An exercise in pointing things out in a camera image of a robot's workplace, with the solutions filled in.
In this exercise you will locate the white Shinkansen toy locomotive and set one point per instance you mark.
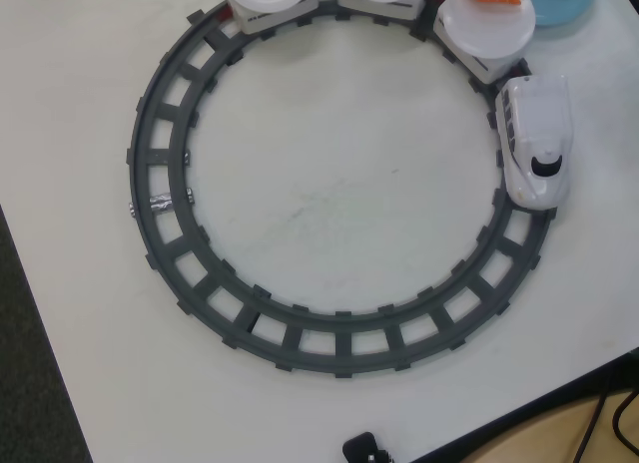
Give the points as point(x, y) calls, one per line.
point(534, 119)

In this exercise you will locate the blue round dish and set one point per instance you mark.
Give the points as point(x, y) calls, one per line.
point(559, 9)

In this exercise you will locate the silver foil tape piece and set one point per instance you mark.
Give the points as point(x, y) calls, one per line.
point(161, 203)

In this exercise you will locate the grey circular toy train track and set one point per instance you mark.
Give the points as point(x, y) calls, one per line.
point(180, 134)

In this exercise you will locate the black plastic plug block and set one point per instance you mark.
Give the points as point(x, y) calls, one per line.
point(362, 445)

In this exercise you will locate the light wooden board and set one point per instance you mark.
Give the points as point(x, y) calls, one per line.
point(539, 443)

